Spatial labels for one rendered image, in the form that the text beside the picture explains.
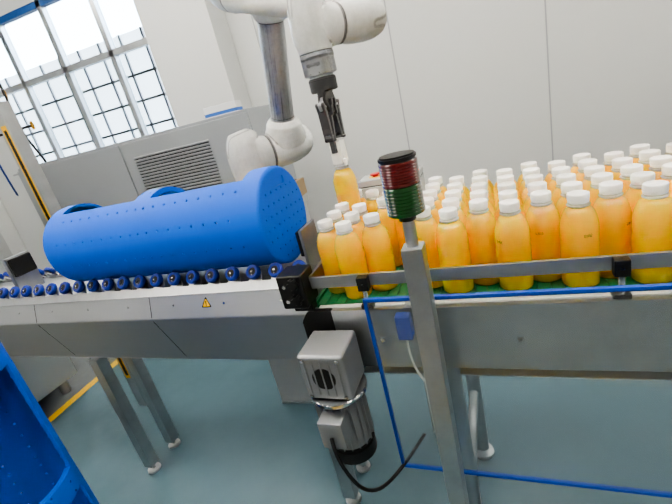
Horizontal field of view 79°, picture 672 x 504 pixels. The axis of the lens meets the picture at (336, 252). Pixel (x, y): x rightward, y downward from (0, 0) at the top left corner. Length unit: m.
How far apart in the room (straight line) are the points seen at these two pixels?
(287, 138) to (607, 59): 2.76
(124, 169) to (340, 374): 2.79
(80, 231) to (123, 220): 0.19
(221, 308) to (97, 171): 2.49
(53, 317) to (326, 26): 1.42
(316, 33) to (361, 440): 1.00
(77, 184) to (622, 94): 4.27
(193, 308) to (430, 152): 2.89
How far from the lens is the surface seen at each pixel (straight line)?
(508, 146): 3.85
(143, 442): 2.17
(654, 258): 0.93
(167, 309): 1.44
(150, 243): 1.33
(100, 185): 3.66
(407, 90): 3.79
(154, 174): 3.29
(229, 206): 1.13
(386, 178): 0.66
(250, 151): 1.78
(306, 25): 1.15
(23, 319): 2.05
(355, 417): 1.03
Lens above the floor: 1.36
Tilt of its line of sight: 20 degrees down
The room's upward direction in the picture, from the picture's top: 14 degrees counter-clockwise
